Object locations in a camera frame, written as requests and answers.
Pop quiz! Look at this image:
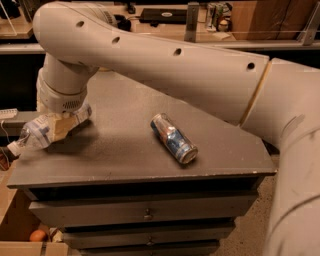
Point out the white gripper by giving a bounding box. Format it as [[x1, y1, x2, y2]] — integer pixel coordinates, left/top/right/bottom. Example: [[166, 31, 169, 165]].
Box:
[[36, 68, 89, 142]]

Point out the clear blue-labelled plastic bottle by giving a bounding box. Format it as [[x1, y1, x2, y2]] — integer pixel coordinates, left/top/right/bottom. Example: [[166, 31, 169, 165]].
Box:
[[7, 102, 92, 157]]

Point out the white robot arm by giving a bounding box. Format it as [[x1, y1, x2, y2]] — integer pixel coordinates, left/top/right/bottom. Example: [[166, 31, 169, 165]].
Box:
[[33, 1, 320, 256]]

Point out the white power strip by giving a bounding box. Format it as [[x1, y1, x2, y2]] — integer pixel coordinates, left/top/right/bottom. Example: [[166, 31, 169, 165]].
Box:
[[0, 108, 18, 120]]

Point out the grey drawer cabinet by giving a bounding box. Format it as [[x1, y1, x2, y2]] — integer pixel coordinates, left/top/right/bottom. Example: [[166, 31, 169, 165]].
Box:
[[8, 72, 275, 256]]

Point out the orange ball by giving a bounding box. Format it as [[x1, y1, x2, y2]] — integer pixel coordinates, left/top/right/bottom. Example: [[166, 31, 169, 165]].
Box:
[[29, 229, 47, 242]]

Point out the blue and silver drink can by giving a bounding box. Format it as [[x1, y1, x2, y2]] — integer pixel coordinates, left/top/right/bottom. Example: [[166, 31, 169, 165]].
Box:
[[150, 113, 198, 164]]

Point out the cardboard box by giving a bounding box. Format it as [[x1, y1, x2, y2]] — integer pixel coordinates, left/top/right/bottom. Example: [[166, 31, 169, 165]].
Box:
[[0, 164, 70, 256]]

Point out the black laptop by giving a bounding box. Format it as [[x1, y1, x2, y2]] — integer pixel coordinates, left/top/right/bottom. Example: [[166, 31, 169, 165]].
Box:
[[139, 8, 187, 24]]

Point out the right metal bracket post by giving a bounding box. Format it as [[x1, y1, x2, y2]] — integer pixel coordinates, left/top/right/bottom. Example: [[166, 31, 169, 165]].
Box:
[[184, 2, 199, 42]]

